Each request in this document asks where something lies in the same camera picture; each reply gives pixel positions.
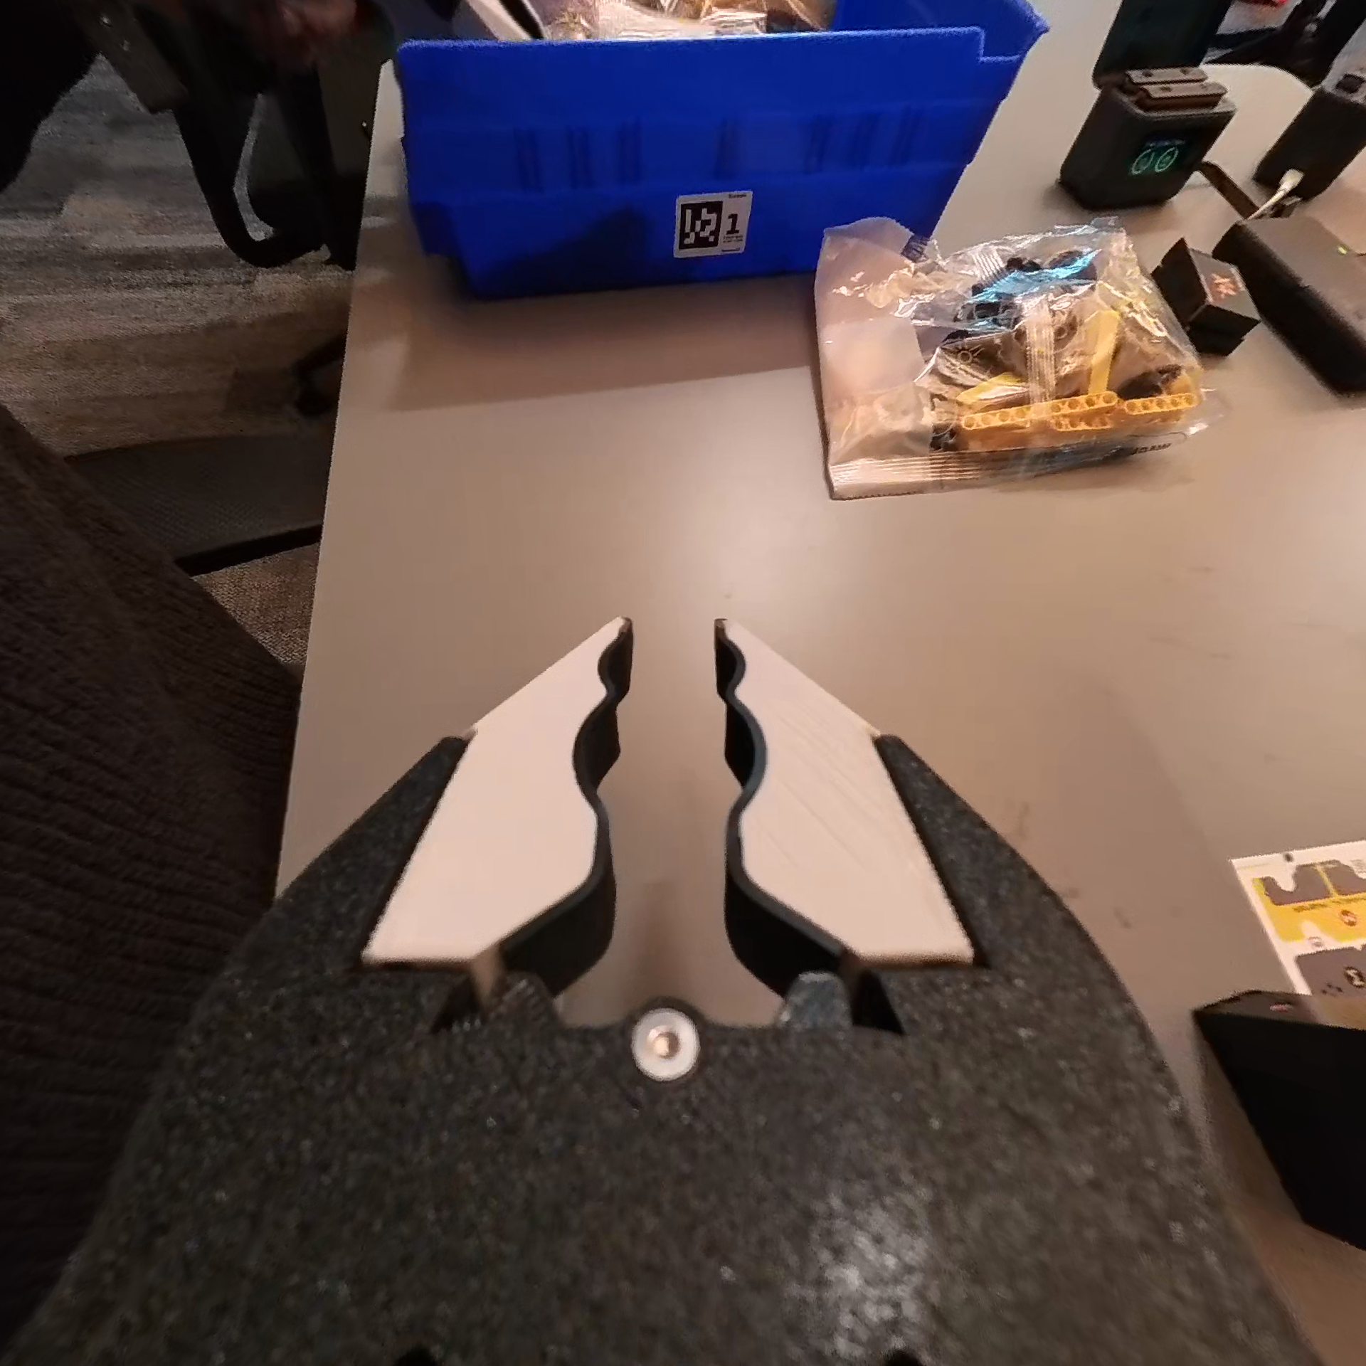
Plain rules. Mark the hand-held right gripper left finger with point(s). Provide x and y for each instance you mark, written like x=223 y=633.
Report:
x=491 y=843

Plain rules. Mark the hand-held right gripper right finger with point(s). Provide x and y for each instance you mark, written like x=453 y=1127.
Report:
x=853 y=843

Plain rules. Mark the blue plastic storage bin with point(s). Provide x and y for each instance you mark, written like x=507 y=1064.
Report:
x=587 y=106

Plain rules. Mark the yellow grey sticker sheet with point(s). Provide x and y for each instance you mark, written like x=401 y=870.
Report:
x=1301 y=917

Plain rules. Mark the clear bag of yellow beams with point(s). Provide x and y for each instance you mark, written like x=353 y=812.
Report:
x=1013 y=351

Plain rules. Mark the black perforated block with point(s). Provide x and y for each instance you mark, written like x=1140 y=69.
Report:
x=1301 y=1109

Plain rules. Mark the small black box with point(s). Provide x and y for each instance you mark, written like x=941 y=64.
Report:
x=1216 y=299

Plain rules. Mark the flat black power bank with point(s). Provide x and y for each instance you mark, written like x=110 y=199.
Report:
x=1301 y=299

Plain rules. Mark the black charger case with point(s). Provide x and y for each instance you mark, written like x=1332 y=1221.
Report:
x=1141 y=150

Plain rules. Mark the large clear plastic bag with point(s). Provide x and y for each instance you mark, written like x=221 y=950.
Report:
x=640 y=13

